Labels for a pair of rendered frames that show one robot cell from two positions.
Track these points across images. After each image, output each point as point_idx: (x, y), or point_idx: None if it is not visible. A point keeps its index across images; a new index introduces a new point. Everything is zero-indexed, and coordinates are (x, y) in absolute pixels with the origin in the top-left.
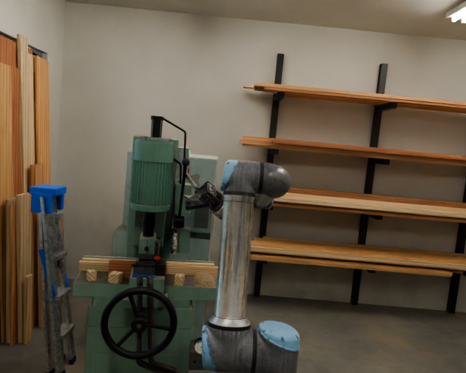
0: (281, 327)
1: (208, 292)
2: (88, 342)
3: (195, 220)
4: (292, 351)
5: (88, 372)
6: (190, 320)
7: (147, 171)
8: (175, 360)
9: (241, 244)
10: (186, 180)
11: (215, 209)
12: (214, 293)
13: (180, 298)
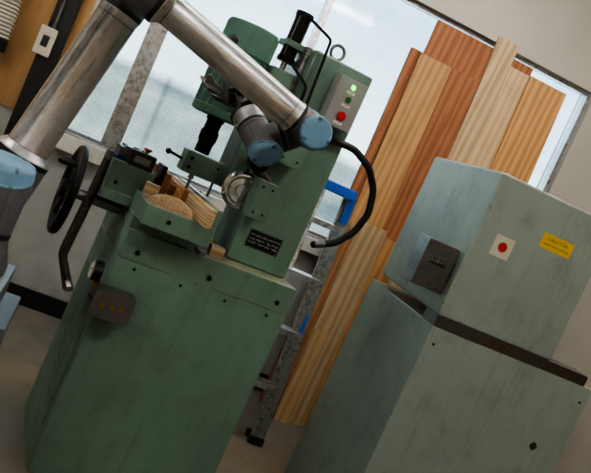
0: (12, 160)
1: (143, 208)
2: (94, 241)
3: (407, 264)
4: None
5: (79, 278)
6: (122, 243)
7: None
8: None
9: (65, 53)
10: (459, 207)
11: (234, 114)
12: (143, 211)
13: (132, 209)
